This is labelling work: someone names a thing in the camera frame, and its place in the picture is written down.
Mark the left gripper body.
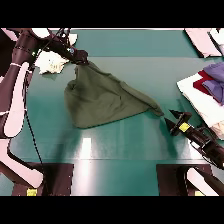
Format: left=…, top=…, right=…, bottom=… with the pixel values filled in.
left=67, top=47, right=90, bottom=65

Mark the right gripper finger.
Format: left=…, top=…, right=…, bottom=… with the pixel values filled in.
left=168, top=109, right=184, bottom=120
left=164, top=117, right=178, bottom=136

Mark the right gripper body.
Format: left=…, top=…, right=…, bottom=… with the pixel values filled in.
left=171, top=120, right=198, bottom=138

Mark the dark green garment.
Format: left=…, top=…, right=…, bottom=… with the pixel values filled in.
left=63, top=60, right=165, bottom=130

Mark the white folded garment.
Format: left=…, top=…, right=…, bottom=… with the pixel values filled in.
left=176, top=71, right=224, bottom=140

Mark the red garment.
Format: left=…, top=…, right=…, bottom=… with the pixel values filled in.
left=192, top=69, right=218, bottom=97

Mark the purple garment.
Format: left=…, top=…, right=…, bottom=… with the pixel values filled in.
left=201, top=62, right=224, bottom=106

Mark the pale pink garment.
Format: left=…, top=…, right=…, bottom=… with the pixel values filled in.
left=184, top=28, right=224, bottom=59

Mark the black cable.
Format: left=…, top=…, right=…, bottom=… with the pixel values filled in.
left=23, top=106, right=46, bottom=166

